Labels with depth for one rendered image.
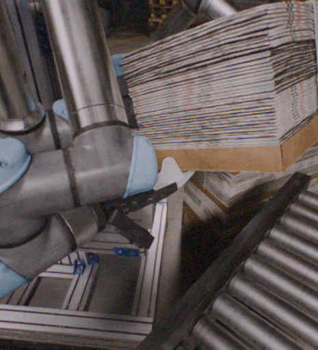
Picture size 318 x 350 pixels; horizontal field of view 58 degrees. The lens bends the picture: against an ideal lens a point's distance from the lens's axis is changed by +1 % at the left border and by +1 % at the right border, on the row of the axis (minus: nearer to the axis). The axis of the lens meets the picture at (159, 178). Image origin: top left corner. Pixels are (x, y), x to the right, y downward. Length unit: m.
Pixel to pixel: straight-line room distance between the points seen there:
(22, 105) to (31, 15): 0.29
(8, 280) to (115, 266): 1.03
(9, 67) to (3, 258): 0.38
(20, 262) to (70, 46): 0.27
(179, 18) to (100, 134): 0.87
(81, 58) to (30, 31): 0.53
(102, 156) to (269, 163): 0.24
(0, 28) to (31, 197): 0.35
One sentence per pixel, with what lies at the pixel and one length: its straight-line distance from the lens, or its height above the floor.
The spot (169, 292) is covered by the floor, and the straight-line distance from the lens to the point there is 1.57.
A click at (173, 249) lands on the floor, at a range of 1.74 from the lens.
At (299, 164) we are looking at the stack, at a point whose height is 0.53.
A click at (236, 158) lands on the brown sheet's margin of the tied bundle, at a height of 1.08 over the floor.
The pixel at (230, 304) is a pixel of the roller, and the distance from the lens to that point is 0.62.
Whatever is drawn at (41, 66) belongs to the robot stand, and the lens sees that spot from 0.93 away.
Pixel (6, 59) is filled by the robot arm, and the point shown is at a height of 1.19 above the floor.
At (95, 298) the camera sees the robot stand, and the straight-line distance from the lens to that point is 1.33.
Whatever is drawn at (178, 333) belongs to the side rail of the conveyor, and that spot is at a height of 0.80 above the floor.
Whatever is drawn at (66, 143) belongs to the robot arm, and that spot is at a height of 0.97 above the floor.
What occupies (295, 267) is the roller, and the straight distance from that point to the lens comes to 0.73.
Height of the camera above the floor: 1.31
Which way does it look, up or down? 35 degrees down
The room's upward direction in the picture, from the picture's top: straight up
